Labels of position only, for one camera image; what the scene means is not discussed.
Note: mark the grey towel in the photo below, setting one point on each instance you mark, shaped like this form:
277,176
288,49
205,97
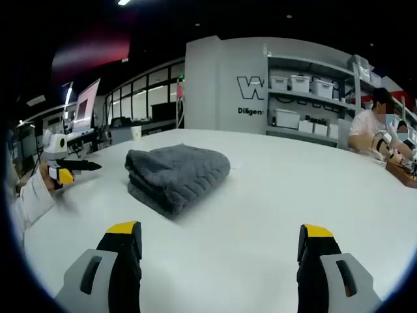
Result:
176,176

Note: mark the person's left hand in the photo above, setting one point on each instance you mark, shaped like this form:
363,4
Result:
45,181

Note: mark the grey standing desk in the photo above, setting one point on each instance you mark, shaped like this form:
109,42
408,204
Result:
79,134

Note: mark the cabinet with label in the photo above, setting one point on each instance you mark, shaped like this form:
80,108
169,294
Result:
121,135

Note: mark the large display screen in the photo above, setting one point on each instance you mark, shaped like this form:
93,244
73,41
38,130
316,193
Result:
85,104

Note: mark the white lamp bar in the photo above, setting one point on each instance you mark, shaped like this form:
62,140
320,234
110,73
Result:
68,94

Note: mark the white paper cup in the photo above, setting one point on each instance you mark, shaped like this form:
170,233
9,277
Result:
136,133

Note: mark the black monitor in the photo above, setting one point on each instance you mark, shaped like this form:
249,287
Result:
164,111

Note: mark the pink hanging item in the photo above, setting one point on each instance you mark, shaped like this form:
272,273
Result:
180,90

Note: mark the brown wooden box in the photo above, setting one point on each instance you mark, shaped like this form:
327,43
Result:
402,174

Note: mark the white cardboard box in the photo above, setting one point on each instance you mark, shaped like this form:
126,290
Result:
321,129
307,127
333,130

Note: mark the large white storage bin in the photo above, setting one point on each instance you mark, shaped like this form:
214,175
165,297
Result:
286,119

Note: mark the grey metal shelf rack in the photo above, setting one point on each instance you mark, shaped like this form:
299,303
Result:
325,104

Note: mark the stacked clear bins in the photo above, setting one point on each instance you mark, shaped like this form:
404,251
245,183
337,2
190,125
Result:
361,68

